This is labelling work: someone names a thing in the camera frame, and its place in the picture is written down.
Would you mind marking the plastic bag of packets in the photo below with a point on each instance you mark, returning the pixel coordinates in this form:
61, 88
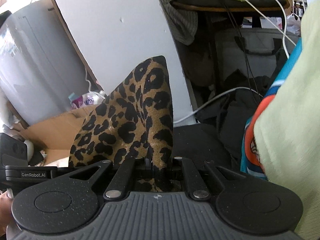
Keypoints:
88, 81

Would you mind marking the grey fabric storage box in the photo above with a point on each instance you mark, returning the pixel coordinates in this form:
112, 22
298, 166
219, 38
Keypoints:
262, 40

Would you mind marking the brown cardboard box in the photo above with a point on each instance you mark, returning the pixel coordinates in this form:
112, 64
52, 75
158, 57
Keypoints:
55, 130

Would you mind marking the grey upright panel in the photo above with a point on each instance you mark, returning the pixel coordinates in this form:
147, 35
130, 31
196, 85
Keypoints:
37, 67

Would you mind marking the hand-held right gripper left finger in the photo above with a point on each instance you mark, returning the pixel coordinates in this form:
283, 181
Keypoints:
140, 162

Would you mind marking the person's left hand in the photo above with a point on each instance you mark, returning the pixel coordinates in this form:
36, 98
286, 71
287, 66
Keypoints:
5, 205

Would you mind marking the light green cloth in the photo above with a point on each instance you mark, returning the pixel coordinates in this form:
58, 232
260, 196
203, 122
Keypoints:
295, 117

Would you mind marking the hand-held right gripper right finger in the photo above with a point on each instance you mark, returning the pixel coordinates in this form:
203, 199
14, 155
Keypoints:
178, 163

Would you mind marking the teal orange garment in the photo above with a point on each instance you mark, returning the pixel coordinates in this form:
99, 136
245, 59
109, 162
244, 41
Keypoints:
252, 150

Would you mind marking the leopard print pants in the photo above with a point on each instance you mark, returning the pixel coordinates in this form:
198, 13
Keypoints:
130, 120

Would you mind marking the striped grey cloth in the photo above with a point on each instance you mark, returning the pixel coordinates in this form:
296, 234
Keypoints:
182, 22

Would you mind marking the light blue detergent bottle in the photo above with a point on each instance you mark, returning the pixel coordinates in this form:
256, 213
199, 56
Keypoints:
72, 97

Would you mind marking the round dark table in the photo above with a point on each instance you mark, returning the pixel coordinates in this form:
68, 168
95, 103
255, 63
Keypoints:
250, 3

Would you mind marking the white printed plastic bag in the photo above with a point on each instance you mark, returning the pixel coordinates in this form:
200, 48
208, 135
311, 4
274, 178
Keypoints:
98, 96

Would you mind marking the crumpled white plastic bag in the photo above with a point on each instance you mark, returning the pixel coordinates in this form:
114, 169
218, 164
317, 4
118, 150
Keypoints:
293, 25

